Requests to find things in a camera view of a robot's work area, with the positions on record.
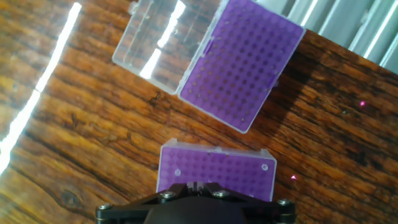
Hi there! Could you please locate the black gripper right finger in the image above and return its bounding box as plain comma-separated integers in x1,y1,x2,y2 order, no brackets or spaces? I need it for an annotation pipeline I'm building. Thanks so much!
201,182,296,224

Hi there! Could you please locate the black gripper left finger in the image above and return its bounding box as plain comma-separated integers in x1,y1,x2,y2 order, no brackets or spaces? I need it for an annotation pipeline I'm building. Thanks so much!
95,182,200,224

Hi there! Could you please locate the purple pipette tip box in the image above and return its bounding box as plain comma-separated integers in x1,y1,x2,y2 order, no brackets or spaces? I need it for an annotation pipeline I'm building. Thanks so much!
111,0,307,134
155,138,278,203

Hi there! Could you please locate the brown wooden board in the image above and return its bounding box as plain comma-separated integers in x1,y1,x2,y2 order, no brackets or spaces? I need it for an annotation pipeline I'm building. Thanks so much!
0,0,398,224

